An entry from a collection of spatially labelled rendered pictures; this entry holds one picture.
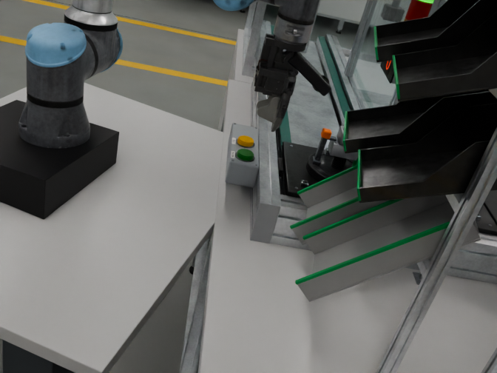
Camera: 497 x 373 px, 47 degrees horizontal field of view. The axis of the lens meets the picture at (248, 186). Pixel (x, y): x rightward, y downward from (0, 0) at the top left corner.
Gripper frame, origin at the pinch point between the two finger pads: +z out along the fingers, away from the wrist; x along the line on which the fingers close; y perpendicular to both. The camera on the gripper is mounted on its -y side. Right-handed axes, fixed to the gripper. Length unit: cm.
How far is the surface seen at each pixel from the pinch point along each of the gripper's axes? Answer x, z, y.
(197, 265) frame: -53, 88, 8
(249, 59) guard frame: -81, 14, 4
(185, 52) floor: -338, 106, 39
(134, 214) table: 15.6, 19.7, 27.3
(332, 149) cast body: 2.8, 1.6, -13.2
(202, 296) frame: 3, 51, 8
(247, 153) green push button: -0.5, 8.4, 5.0
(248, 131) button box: -14.8, 9.6, 4.7
